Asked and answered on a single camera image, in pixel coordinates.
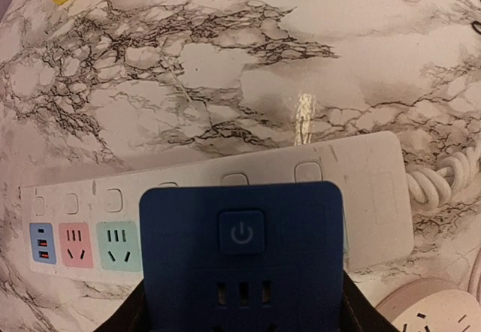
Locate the white coiled strip cable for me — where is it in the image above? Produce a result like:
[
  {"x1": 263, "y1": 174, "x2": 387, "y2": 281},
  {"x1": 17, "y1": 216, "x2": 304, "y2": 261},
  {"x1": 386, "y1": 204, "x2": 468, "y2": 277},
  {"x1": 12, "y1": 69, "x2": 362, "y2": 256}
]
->
[{"x1": 405, "y1": 147, "x2": 481, "y2": 207}]

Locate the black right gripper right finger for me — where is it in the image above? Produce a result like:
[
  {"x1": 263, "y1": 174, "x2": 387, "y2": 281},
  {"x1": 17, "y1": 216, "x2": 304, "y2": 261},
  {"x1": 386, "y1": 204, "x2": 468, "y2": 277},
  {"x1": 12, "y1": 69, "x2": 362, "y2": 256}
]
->
[{"x1": 340, "y1": 272, "x2": 395, "y2": 332}]

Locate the pink round power socket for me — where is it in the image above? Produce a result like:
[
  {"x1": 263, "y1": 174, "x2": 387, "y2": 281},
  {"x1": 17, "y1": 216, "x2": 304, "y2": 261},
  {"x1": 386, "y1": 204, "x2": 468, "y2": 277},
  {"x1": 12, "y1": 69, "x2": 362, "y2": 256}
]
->
[{"x1": 376, "y1": 279, "x2": 480, "y2": 332}]

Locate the white multicolour power strip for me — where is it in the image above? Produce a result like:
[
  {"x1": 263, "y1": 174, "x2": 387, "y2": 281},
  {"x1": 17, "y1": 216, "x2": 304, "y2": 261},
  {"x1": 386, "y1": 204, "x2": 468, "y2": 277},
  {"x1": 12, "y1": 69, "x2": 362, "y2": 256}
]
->
[{"x1": 21, "y1": 131, "x2": 413, "y2": 284}]

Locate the blue cube power socket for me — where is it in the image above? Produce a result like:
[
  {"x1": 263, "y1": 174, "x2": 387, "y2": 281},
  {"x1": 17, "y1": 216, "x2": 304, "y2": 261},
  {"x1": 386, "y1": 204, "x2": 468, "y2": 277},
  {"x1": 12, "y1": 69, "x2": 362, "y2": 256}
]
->
[{"x1": 139, "y1": 182, "x2": 343, "y2": 331}]

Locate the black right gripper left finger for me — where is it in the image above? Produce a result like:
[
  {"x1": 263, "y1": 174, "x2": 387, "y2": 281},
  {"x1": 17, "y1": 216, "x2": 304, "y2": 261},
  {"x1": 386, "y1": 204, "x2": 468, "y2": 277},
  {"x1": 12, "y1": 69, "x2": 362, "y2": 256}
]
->
[{"x1": 95, "y1": 280, "x2": 150, "y2": 332}]

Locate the black power adapter with cable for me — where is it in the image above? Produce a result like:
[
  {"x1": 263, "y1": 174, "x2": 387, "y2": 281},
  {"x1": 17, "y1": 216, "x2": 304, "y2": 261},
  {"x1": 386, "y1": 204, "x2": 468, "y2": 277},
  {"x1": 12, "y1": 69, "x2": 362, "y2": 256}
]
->
[{"x1": 471, "y1": 20, "x2": 481, "y2": 35}]

